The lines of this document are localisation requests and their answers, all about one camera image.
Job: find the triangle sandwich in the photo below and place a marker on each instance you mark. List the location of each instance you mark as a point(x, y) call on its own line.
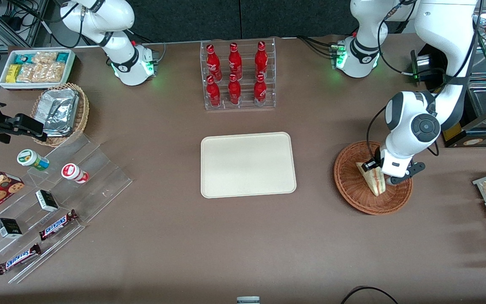
point(374, 183)

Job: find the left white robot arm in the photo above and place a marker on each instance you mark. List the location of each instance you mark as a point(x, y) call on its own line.
point(445, 25)

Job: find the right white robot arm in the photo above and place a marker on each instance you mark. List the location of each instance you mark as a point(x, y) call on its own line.
point(116, 17)

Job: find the brown wicker basket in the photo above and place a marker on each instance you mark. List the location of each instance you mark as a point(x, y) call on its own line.
point(350, 190)

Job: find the light tan wicker basket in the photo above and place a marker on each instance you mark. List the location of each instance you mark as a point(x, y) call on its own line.
point(83, 114)

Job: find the cream plastic tray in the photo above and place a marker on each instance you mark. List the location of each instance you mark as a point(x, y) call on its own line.
point(247, 164)

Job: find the silver foil packet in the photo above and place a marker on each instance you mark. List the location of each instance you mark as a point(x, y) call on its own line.
point(59, 131)
point(59, 107)

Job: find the green lid yogurt cup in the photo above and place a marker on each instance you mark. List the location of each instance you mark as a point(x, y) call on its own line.
point(30, 158)

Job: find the white rectangular snack bin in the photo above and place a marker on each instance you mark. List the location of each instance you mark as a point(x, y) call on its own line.
point(2, 80)

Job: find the clear bag of crackers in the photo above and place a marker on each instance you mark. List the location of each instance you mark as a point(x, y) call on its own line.
point(53, 72)
point(28, 73)
point(44, 58)

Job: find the yellow snack bar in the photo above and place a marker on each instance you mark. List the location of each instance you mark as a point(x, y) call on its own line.
point(12, 73)

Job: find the red lid yogurt cup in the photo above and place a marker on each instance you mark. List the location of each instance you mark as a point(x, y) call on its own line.
point(72, 172)

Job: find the teal snack pack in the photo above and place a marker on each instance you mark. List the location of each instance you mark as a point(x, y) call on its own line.
point(22, 58)
point(62, 57)

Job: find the small black box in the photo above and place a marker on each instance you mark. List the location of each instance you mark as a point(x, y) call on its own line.
point(47, 200)
point(9, 228)

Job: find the clear acrylic stepped shelf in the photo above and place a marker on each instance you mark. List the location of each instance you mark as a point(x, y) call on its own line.
point(99, 177)

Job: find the Snickers chocolate bar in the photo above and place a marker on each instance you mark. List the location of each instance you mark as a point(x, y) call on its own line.
point(57, 225)
point(17, 259)

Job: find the red cola bottle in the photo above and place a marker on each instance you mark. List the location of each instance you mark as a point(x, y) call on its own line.
point(261, 59)
point(235, 61)
point(213, 62)
point(234, 92)
point(260, 92)
point(213, 93)

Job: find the clear acrylic bottle rack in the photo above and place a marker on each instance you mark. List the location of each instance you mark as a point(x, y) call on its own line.
point(245, 101)

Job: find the small grey object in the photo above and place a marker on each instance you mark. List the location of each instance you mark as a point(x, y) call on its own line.
point(248, 300)

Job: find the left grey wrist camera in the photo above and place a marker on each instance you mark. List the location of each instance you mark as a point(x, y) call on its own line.
point(393, 181)

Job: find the aluminium frame rack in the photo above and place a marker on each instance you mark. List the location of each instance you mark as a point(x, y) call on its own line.
point(19, 21)

